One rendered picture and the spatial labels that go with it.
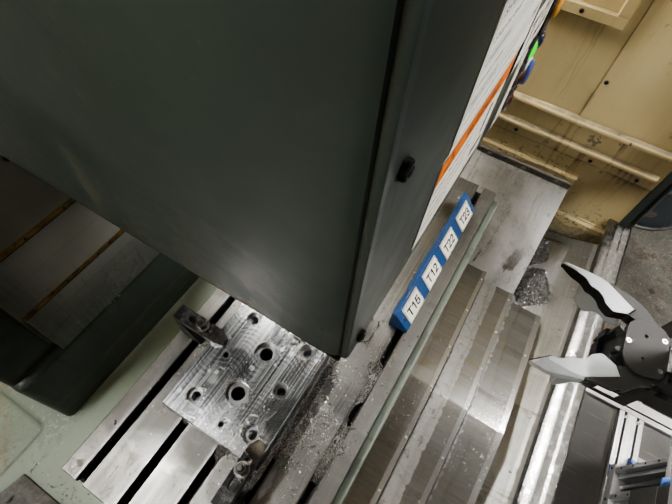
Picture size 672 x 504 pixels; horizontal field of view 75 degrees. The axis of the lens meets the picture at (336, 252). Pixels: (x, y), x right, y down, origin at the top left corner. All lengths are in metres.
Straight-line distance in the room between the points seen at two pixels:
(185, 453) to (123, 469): 0.12
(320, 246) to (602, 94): 1.27
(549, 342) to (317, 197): 1.36
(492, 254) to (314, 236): 1.32
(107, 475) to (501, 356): 1.01
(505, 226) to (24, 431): 1.54
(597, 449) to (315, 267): 1.83
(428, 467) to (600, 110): 1.05
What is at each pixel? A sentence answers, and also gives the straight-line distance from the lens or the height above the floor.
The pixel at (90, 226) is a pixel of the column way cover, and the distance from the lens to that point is 1.04.
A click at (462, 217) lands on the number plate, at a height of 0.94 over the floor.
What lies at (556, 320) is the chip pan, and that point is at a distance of 1.57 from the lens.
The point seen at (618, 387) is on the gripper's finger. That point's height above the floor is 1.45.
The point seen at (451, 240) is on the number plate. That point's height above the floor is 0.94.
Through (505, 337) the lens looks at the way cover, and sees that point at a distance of 1.42.
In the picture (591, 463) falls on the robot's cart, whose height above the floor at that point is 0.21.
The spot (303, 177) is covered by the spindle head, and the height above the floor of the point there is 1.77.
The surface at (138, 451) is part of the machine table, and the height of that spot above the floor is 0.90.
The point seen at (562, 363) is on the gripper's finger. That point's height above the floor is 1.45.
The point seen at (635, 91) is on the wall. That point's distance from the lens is 1.43.
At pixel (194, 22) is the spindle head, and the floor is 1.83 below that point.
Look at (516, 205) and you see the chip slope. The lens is 1.58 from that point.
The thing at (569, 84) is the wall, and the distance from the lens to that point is 1.44.
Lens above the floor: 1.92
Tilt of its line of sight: 57 degrees down
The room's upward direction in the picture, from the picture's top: 6 degrees clockwise
